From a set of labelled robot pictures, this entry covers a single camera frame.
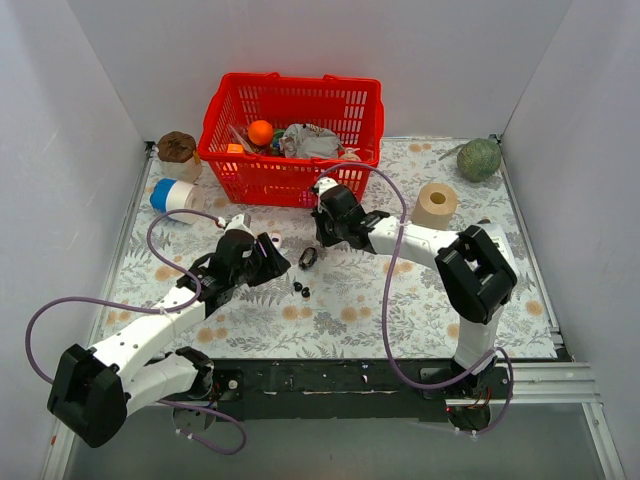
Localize white earbud charging case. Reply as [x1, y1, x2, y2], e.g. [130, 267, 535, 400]
[270, 232, 283, 249]

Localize black earbud charging case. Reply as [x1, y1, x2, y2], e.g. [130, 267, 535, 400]
[298, 247, 318, 271]

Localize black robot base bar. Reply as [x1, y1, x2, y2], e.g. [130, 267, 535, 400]
[169, 359, 506, 422]

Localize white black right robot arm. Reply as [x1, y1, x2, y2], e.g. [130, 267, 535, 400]
[311, 178, 517, 398]

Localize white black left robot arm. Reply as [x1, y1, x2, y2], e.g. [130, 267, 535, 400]
[47, 230, 291, 448]

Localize cream plush toy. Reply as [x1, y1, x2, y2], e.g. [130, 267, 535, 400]
[339, 147, 361, 162]

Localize floral patterned table mat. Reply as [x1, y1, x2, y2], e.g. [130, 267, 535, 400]
[98, 138, 556, 359]

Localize beige tape roll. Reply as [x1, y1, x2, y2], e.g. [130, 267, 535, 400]
[411, 183, 458, 230]

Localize crumpled silver foil bag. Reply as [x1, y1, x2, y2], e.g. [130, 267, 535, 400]
[279, 123, 343, 159]

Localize blue white tape roll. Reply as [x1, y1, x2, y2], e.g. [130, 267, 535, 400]
[150, 178, 205, 213]

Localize red plastic shopping basket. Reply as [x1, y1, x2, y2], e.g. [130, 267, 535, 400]
[197, 73, 384, 208]

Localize orange fruit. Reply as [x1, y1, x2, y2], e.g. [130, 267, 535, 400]
[247, 120, 274, 147]

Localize green melon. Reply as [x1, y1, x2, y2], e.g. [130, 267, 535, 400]
[440, 138, 502, 183]

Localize white plastic bottle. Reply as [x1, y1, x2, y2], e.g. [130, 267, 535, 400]
[477, 220, 514, 263]

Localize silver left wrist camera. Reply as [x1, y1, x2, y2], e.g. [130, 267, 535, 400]
[224, 213, 253, 235]

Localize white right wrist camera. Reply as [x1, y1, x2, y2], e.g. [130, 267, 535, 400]
[311, 177, 339, 198]

